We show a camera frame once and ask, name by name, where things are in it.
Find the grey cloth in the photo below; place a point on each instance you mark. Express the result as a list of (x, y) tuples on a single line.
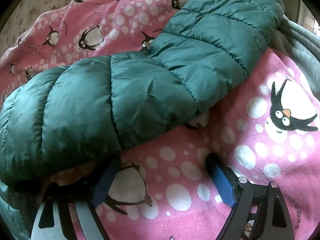
[(300, 47)]

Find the floral print bedsheet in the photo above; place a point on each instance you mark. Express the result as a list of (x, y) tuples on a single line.
[(27, 7)]

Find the pink penguin print blanket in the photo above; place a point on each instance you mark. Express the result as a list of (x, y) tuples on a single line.
[(252, 160)]

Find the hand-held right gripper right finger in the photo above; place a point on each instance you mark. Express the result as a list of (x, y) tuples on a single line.
[(223, 183)]

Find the green puffer jacket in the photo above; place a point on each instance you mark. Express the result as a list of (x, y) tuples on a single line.
[(120, 85)]

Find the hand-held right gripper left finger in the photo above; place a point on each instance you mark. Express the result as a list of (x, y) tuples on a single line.
[(103, 183)]

